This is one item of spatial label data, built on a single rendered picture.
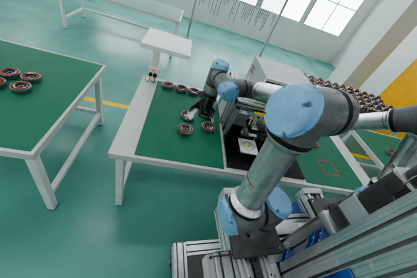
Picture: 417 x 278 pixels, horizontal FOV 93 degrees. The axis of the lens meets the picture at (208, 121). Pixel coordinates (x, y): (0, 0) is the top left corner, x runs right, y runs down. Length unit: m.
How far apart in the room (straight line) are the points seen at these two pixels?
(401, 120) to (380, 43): 4.36
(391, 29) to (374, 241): 4.80
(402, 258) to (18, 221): 2.11
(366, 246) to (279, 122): 0.45
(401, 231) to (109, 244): 1.71
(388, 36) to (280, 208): 4.85
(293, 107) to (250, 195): 0.30
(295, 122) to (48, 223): 1.90
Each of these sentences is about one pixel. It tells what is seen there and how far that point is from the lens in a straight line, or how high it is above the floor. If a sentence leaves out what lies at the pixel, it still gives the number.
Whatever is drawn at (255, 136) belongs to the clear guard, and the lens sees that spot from 1.36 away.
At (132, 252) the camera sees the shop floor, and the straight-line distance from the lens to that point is 1.88.
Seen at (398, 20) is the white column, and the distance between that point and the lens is 5.31.
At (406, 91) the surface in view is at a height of 1.03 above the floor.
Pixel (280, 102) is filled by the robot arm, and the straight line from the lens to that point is 0.46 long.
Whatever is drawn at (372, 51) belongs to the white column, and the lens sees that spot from 5.34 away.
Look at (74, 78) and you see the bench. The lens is 1.98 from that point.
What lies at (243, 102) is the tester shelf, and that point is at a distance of 1.46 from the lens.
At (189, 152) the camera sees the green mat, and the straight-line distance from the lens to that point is 1.42.
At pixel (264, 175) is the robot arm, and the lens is 0.55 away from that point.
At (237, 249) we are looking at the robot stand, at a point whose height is 1.04.
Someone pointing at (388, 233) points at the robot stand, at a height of 1.44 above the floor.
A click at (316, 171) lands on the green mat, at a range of 1.93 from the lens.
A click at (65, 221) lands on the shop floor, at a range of 2.02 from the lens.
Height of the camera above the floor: 1.82
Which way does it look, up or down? 38 degrees down
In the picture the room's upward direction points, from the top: 22 degrees clockwise
